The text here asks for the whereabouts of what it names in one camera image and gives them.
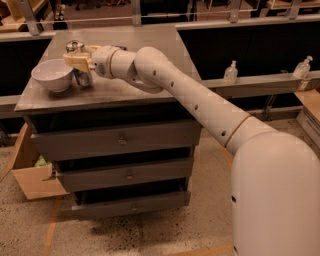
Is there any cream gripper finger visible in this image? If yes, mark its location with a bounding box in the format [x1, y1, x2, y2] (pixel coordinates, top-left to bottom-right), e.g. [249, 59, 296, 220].
[63, 45, 99, 73]

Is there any silver redbull can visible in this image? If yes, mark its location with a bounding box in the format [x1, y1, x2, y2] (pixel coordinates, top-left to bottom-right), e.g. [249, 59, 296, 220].
[66, 40, 93, 88]

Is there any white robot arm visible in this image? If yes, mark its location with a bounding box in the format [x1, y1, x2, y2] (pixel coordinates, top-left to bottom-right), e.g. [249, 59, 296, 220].
[63, 46, 320, 256]

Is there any white ceramic bowl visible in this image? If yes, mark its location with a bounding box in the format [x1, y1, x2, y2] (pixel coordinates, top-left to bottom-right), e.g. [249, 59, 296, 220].
[31, 59, 73, 92]

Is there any black snack bar packet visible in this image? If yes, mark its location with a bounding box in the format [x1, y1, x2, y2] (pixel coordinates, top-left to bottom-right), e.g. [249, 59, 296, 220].
[116, 46, 127, 51]

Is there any grey metal railing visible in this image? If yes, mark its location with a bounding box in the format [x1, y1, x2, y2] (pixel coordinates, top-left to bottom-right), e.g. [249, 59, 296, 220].
[0, 13, 320, 119]

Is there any top grey drawer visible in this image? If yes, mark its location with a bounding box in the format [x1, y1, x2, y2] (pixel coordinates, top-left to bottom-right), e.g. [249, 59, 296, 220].
[31, 119, 201, 161]

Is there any grey drawer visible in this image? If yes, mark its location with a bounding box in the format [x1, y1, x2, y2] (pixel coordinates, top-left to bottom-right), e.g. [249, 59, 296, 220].
[58, 157, 193, 192]
[72, 191, 191, 219]
[31, 119, 201, 161]

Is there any grey drawer cabinet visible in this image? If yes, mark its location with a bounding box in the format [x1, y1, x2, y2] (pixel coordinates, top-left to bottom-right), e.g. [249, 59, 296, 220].
[14, 25, 209, 221]

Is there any middle grey drawer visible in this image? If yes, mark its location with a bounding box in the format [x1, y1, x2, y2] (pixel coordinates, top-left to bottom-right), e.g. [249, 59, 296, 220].
[58, 157, 193, 192]

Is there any brown cardboard box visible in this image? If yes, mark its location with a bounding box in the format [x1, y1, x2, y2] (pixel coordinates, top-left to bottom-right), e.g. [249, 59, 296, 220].
[0, 124, 68, 200]

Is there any bottom grey drawer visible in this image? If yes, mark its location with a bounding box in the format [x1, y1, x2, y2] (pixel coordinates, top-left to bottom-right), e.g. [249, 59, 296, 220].
[72, 191, 191, 219]

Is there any clear pump sanitizer bottle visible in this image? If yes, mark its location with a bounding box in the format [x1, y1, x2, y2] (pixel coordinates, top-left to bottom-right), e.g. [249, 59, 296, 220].
[293, 56, 313, 79]

